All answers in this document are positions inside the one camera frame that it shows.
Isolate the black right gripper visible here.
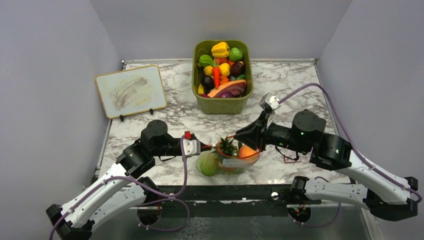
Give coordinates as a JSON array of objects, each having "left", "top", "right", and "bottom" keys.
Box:
[{"left": 233, "top": 111, "right": 309, "bottom": 154}]

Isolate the peach toy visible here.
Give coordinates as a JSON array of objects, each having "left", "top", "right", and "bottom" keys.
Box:
[{"left": 238, "top": 145, "right": 260, "bottom": 162}]

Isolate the orange spiky pineapple toy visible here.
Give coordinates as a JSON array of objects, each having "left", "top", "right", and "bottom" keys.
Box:
[{"left": 216, "top": 136, "right": 239, "bottom": 159}]

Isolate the clear zip bag orange zipper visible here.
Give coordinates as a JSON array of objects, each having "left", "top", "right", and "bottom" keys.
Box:
[{"left": 195, "top": 135, "right": 261, "bottom": 176}]

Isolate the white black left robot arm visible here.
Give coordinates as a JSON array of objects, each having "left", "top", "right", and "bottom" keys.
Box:
[{"left": 46, "top": 120, "right": 212, "bottom": 240}]

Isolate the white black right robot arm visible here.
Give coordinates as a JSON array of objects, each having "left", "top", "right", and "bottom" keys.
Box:
[{"left": 234, "top": 110, "right": 418, "bottom": 222}]

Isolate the green plastic bin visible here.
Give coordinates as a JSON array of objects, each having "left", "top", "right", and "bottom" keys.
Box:
[{"left": 191, "top": 40, "right": 254, "bottom": 114}]

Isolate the small red white card box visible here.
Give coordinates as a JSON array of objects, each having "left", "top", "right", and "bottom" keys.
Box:
[{"left": 283, "top": 154, "right": 302, "bottom": 164}]

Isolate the purple eggplant toy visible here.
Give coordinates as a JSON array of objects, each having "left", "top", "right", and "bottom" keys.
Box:
[{"left": 215, "top": 91, "right": 235, "bottom": 98}]

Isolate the dark red plum toy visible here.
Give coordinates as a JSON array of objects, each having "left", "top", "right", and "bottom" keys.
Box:
[{"left": 230, "top": 61, "right": 246, "bottom": 78}]

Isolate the yellow lemon toy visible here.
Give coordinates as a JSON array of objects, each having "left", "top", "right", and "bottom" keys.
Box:
[
  {"left": 203, "top": 65, "right": 214, "bottom": 77},
  {"left": 218, "top": 62, "right": 231, "bottom": 77}
]

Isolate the orange carrot toy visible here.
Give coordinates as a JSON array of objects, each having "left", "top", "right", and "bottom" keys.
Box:
[{"left": 212, "top": 65, "right": 221, "bottom": 89}]

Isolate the green broccoli toy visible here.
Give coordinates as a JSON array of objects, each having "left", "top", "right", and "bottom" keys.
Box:
[{"left": 228, "top": 47, "right": 244, "bottom": 62}]

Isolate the green pepper toy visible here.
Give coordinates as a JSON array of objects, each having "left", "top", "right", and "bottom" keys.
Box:
[{"left": 198, "top": 54, "right": 214, "bottom": 68}]

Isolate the yellow bell pepper toy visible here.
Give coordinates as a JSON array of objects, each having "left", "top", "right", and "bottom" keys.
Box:
[{"left": 211, "top": 41, "right": 230, "bottom": 58}]

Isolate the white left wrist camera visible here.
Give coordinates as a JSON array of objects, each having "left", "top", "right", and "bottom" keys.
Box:
[{"left": 182, "top": 131, "right": 201, "bottom": 156}]

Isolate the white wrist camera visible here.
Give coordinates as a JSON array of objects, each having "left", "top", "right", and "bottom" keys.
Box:
[
  {"left": 259, "top": 92, "right": 281, "bottom": 114},
  {"left": 182, "top": 131, "right": 201, "bottom": 156}
]

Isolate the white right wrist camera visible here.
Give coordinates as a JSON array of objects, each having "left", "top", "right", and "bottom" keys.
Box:
[{"left": 259, "top": 92, "right": 281, "bottom": 114}]

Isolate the black metal base rail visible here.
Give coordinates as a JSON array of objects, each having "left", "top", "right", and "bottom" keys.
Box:
[{"left": 136, "top": 184, "right": 321, "bottom": 221}]

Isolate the small whiteboard with wooden frame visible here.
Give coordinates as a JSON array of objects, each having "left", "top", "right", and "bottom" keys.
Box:
[{"left": 94, "top": 64, "right": 168, "bottom": 119}]

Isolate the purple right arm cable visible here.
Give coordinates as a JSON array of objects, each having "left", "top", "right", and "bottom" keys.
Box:
[{"left": 278, "top": 82, "right": 424, "bottom": 229}]

